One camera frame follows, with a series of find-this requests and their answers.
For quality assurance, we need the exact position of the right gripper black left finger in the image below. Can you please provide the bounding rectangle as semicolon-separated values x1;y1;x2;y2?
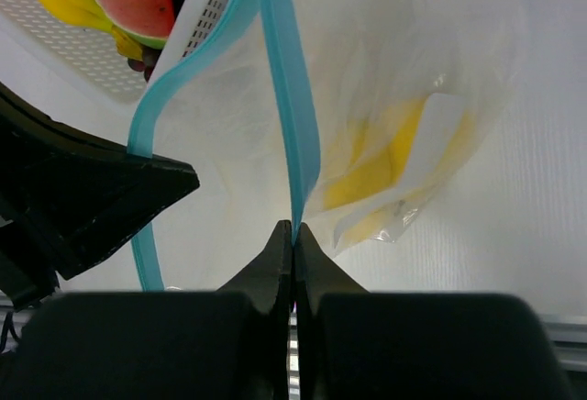
218;220;292;317

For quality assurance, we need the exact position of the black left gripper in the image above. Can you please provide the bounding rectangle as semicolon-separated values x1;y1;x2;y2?
1;86;200;311

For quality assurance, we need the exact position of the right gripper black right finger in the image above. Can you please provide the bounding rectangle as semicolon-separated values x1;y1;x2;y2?
293;223;367;318

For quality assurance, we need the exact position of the yellow pear toy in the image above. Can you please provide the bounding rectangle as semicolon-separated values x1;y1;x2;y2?
321;94;475;247

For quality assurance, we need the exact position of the clear zip bag teal zipper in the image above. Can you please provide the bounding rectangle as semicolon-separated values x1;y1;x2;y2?
127;0;528;294

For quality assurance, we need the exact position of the white perforated plastic basket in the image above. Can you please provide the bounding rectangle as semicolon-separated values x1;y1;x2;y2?
0;0;249;112

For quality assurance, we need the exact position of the dark grape bunch toy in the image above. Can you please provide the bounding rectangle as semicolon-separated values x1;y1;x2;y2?
127;47;161;82

